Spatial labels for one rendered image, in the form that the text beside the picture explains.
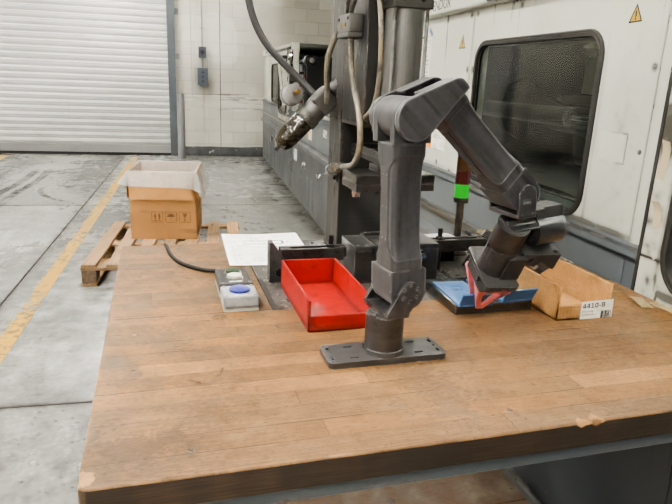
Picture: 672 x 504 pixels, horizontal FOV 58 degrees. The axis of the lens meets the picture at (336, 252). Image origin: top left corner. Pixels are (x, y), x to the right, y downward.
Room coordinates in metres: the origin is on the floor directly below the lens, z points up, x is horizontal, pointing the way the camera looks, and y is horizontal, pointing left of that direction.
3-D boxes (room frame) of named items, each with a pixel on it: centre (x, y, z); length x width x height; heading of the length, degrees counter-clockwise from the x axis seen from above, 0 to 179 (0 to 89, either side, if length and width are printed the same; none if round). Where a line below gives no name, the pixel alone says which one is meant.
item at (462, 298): (1.17, -0.26, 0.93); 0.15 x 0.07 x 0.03; 13
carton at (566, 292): (1.24, -0.46, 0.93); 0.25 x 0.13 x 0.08; 17
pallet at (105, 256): (4.30, 1.22, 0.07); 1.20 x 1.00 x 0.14; 10
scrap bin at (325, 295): (1.13, 0.02, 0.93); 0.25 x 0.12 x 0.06; 17
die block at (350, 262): (1.34, -0.12, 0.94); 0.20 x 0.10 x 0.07; 107
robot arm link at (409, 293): (0.92, -0.09, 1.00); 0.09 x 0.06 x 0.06; 24
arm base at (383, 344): (0.91, -0.08, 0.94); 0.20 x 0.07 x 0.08; 107
